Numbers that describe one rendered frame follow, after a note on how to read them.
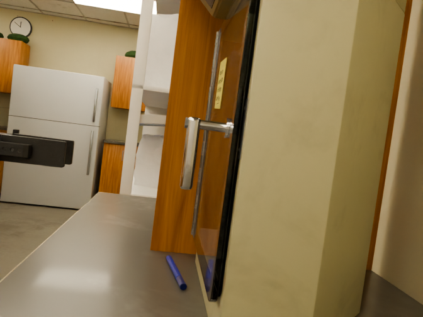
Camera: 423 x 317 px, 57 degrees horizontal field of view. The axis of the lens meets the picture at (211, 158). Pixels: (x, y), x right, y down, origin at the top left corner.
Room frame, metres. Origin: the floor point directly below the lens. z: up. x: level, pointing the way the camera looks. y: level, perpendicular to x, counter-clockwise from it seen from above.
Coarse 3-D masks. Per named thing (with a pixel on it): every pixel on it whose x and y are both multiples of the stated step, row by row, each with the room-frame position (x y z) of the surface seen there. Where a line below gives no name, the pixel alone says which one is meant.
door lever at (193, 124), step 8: (192, 120) 0.47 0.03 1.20; (200, 120) 0.48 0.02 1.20; (192, 128) 0.47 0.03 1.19; (200, 128) 0.48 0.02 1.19; (208, 128) 0.48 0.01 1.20; (216, 128) 0.48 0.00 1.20; (224, 128) 0.48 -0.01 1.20; (192, 136) 0.47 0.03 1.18; (224, 136) 0.48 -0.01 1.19; (184, 144) 0.48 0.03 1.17; (192, 144) 0.47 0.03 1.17; (184, 152) 0.48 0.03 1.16; (192, 152) 0.48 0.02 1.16; (184, 160) 0.47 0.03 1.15; (192, 160) 0.48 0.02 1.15; (184, 168) 0.47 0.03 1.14; (192, 168) 0.48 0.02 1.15; (184, 176) 0.47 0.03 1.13; (192, 176) 0.48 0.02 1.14; (184, 184) 0.47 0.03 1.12; (192, 184) 0.48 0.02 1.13
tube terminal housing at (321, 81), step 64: (320, 0) 0.45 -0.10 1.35; (384, 0) 0.52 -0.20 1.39; (256, 64) 0.44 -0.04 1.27; (320, 64) 0.45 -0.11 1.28; (384, 64) 0.55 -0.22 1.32; (256, 128) 0.44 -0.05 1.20; (320, 128) 0.45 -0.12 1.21; (384, 128) 0.59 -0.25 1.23; (256, 192) 0.44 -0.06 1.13; (320, 192) 0.45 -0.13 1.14; (256, 256) 0.44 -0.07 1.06; (320, 256) 0.45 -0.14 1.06
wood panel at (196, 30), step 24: (192, 0) 0.80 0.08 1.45; (408, 0) 0.85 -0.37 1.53; (192, 24) 0.80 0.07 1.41; (216, 24) 0.80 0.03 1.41; (408, 24) 0.85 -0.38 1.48; (192, 48) 0.80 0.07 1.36; (192, 72) 0.80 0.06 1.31; (192, 96) 0.80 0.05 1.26; (168, 120) 0.79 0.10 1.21; (168, 144) 0.79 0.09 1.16; (168, 168) 0.80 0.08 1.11; (384, 168) 0.85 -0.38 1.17; (168, 192) 0.80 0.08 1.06; (192, 192) 0.80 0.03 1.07; (168, 216) 0.80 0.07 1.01; (192, 216) 0.80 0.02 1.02; (168, 240) 0.80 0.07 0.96; (192, 240) 0.80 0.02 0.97
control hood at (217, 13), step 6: (204, 0) 0.72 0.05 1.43; (216, 0) 0.67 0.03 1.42; (222, 0) 0.65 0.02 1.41; (228, 0) 0.65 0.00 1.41; (216, 6) 0.69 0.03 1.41; (222, 6) 0.68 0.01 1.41; (228, 6) 0.68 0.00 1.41; (210, 12) 0.74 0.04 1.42; (216, 12) 0.72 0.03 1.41; (222, 12) 0.71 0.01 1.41; (222, 18) 0.75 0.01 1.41
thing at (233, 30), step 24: (240, 0) 0.51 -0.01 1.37; (240, 24) 0.49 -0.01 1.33; (240, 48) 0.46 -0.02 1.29; (216, 72) 0.70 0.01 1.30; (240, 72) 0.44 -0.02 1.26; (240, 96) 0.44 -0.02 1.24; (216, 120) 0.61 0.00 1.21; (240, 120) 0.44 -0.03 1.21; (216, 144) 0.57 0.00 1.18; (216, 168) 0.54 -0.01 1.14; (216, 192) 0.51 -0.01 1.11; (216, 216) 0.48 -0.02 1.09; (216, 240) 0.46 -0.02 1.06; (216, 264) 0.44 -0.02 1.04; (216, 288) 0.44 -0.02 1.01
